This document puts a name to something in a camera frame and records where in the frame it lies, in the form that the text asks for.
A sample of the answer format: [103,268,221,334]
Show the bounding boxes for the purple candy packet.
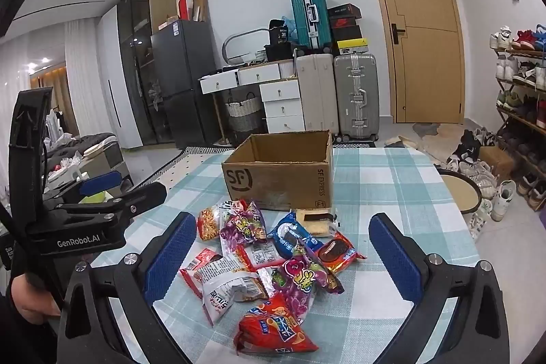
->
[219,201,269,260]
[258,255,345,324]

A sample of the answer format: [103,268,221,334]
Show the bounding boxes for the black storage box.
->
[263,43,299,62]

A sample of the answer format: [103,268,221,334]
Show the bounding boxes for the red chips packet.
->
[234,293,320,356]

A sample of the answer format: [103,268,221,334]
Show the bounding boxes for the blue cookie packet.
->
[270,215,327,258]

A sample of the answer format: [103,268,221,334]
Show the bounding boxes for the wooden shoe rack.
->
[495,44,546,194]

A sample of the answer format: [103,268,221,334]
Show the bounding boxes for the round wooden stool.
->
[439,170,483,215]

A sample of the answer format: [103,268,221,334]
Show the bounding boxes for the orange noodle snack packet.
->
[196,207,227,254]

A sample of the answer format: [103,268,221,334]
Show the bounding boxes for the plain black shoe box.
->
[332,26,363,41]

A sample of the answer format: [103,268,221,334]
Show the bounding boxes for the red brown pie packet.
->
[316,232,368,275]

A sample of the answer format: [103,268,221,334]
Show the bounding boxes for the white drawer unit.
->
[259,79,305,134]

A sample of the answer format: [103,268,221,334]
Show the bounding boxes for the person's left hand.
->
[11,274,61,320]

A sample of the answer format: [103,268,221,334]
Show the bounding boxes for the small brown carton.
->
[478,146,515,181]

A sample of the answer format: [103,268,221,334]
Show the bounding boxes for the wooden door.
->
[360,0,465,125]

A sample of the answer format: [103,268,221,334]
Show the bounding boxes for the woven laundry basket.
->
[224,91,263,132]

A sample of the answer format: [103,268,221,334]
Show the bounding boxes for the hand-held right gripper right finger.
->
[368,213,510,364]

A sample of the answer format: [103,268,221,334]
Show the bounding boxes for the teal suitcase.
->
[289,0,333,51]

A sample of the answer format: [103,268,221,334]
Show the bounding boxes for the rows of assorted shoes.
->
[488,24,546,194]

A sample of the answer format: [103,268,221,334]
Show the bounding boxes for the tall cardboard carton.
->
[190,0,210,23]

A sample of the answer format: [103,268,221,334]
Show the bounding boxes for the white sheer curtain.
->
[64,16,124,139]

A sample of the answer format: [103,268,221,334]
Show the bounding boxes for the black paper bag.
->
[269,19,291,46]

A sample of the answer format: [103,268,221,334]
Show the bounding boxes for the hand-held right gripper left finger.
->
[55,212,201,364]

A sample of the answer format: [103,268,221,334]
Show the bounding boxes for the oval mirror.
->
[222,28,271,68]

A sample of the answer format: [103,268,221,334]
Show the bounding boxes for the silver suitcase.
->
[333,54,380,142]

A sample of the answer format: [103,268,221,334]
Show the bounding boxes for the beige suitcase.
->
[296,54,340,136]

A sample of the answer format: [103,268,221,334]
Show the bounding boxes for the dark grey sofa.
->
[45,131,129,188]

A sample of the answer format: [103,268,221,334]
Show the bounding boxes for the black red lid shoe box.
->
[328,3,361,18]

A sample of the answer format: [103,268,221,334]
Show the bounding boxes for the glass door cabinet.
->
[117,0,176,145]

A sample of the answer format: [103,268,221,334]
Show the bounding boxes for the brown cardboard box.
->
[221,130,334,212]

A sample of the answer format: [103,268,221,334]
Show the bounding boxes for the clear cracker pack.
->
[295,208,337,237]

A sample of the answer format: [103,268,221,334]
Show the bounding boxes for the dark grey refrigerator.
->
[150,19,222,149]

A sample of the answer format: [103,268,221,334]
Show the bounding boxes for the irregular door mat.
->
[412,122,465,160]

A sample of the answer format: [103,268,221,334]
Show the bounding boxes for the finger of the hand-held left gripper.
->
[57,182,167,220]
[43,171,123,205]

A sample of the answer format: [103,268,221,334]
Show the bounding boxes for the brown curtain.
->
[30,68,80,134]

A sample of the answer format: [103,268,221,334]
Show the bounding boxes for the white desk with drawers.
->
[200,59,299,94]

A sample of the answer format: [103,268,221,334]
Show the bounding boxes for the white wardrobe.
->
[96,4,143,149]

